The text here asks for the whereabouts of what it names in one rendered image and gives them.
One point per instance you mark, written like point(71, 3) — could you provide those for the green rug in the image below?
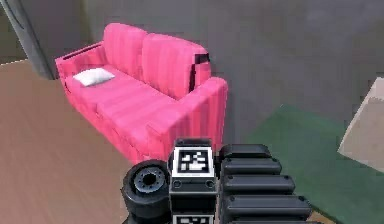
point(310, 160)

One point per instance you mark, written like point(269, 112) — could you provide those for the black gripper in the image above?
point(146, 190)

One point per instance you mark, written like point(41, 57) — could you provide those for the white pillow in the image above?
point(93, 76)

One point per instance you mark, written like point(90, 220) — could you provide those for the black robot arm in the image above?
point(256, 185)

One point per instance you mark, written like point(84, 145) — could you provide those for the pink sofa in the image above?
point(150, 100)

